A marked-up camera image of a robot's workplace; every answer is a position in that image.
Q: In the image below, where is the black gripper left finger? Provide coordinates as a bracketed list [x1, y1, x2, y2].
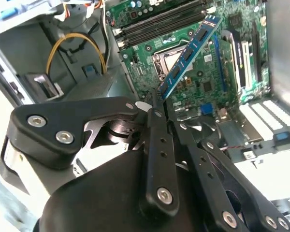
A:
[0, 88, 182, 217]

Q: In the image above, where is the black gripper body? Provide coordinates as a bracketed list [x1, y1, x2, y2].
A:
[33, 117, 210, 232]

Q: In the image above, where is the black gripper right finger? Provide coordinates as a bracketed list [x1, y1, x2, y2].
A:
[164, 98, 290, 232]

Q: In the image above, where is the blue RAM stick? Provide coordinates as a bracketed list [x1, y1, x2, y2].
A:
[158, 14, 223, 100]

